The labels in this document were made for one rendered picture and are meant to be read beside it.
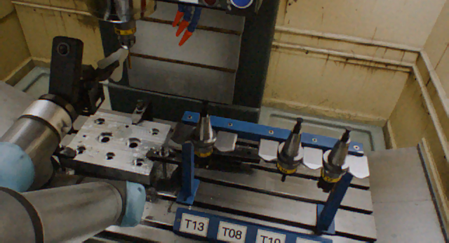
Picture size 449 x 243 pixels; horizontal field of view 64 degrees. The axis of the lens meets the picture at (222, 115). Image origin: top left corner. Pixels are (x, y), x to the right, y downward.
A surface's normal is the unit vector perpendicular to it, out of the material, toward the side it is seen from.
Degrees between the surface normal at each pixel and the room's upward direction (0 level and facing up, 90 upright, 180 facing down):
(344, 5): 90
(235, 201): 0
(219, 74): 91
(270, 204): 0
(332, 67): 90
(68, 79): 60
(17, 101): 24
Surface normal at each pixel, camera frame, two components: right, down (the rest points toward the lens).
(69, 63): -0.09, 0.18
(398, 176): -0.35, -0.76
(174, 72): -0.22, 0.65
